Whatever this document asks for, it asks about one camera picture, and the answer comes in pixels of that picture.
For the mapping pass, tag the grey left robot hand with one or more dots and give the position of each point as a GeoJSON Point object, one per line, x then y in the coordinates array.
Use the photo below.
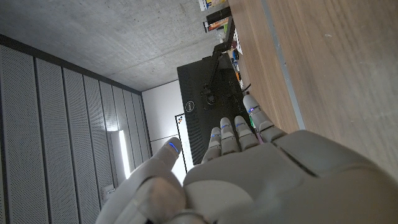
{"type": "Point", "coordinates": [264, 186]}

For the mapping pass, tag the black Dell monitor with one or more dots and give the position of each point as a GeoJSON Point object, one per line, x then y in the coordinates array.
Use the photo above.
{"type": "Point", "coordinates": [199, 93]}

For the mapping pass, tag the white board with checkered edge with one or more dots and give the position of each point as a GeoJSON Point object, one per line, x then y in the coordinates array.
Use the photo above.
{"type": "Point", "coordinates": [183, 140]}

